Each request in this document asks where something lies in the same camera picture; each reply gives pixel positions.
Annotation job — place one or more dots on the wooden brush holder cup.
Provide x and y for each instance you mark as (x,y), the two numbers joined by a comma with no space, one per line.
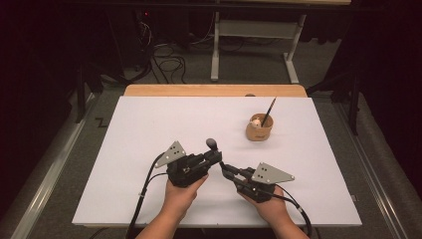
(257,134)

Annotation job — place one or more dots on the person's right hand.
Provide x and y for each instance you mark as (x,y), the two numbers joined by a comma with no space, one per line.
(272,209)

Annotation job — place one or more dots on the person's left hand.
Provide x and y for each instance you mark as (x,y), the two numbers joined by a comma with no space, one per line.
(180,199)

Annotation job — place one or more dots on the aluminium floor rail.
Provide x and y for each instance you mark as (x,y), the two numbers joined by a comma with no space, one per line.
(49,179)
(371,172)

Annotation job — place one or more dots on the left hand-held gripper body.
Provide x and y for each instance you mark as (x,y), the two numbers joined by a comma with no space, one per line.
(180,172)

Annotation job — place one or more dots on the black makeup brush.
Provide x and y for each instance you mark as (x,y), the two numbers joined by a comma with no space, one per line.
(211,143)

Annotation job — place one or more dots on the white metal desk frame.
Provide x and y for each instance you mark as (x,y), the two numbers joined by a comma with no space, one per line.
(255,30)

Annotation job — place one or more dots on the white table board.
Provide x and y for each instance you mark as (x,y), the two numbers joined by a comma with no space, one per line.
(149,126)

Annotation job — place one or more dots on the wooden table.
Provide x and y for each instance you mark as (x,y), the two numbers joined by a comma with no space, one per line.
(212,90)

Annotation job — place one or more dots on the black metal stand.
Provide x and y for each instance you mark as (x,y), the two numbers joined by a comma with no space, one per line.
(355,106)
(80,99)

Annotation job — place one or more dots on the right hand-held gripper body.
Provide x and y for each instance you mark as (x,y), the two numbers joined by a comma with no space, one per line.
(262,182)

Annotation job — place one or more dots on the small pale ball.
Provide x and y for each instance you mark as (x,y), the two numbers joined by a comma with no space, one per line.
(255,123)

